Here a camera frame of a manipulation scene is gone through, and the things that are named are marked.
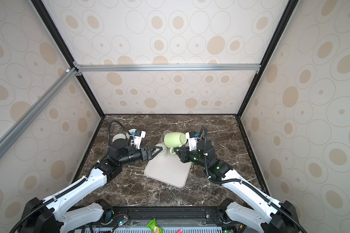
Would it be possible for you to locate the aluminium rail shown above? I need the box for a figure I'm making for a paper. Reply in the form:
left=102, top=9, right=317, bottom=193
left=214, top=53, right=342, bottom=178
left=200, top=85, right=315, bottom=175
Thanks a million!
left=76, top=64, right=261, bottom=72
left=0, top=68, right=77, bottom=159

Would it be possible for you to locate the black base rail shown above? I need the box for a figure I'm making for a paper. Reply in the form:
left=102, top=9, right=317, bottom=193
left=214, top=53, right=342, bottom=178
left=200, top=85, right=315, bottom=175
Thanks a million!
left=72, top=206, right=286, bottom=233

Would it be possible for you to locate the black corner frame post left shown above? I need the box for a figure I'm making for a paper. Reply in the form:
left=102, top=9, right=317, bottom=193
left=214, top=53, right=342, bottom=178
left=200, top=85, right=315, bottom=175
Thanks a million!
left=30, top=0, right=105, bottom=118

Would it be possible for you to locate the aluminium rail left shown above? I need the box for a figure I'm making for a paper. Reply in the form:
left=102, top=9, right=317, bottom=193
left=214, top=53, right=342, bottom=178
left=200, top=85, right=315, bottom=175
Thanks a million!
left=0, top=68, right=77, bottom=159

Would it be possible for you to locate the dark green faceted mug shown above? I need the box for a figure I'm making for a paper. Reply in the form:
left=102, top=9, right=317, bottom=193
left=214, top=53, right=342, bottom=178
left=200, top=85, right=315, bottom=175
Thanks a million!
left=111, top=134, right=126, bottom=143

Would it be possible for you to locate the beige plastic tray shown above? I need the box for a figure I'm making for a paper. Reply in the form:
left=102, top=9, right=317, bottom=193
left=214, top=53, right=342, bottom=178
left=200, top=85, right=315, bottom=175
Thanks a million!
left=144, top=150, right=192, bottom=188

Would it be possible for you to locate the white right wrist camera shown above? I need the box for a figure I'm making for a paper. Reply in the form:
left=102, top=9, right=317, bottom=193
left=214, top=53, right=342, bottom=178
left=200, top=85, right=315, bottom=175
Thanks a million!
left=185, top=131, right=199, bottom=151

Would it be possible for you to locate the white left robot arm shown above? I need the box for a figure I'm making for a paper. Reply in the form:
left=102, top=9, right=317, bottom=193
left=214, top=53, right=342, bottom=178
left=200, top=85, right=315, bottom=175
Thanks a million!
left=11, top=120, right=163, bottom=233

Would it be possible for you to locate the black corner frame post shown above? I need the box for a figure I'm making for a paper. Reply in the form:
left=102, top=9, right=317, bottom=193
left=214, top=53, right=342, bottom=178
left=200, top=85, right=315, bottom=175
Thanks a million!
left=237, top=0, right=299, bottom=119
left=30, top=0, right=105, bottom=118

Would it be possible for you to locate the black corner frame post right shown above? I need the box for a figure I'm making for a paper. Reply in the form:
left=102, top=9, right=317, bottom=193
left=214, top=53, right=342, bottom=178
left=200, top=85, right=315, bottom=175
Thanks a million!
left=237, top=0, right=299, bottom=119

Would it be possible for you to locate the aluminium rail back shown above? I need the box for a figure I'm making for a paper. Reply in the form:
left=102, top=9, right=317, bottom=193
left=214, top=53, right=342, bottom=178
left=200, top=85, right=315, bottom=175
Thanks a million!
left=76, top=64, right=261, bottom=72

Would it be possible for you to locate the white mug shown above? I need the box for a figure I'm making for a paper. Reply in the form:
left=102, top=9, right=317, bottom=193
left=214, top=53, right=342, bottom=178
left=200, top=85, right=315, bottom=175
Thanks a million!
left=155, top=143, right=167, bottom=159

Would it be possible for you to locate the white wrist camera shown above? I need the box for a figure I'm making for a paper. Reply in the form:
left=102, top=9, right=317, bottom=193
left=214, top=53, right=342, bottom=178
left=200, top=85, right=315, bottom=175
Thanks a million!
left=185, top=131, right=199, bottom=151
left=131, top=130, right=146, bottom=149

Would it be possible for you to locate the light green mug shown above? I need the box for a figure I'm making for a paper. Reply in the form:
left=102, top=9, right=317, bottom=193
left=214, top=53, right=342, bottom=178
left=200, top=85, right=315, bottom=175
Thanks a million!
left=164, top=132, right=187, bottom=154

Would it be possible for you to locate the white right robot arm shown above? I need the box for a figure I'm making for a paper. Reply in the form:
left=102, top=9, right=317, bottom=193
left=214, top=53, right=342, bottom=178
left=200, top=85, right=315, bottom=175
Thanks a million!
left=164, top=126, right=305, bottom=233

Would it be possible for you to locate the green snack packet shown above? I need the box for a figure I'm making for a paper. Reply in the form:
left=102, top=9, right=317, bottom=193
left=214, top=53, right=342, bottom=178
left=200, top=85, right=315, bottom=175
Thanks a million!
left=146, top=218, right=164, bottom=233

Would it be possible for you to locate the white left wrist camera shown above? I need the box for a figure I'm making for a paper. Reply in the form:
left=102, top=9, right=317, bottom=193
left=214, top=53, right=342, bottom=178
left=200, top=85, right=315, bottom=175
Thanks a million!
left=131, top=130, right=146, bottom=149

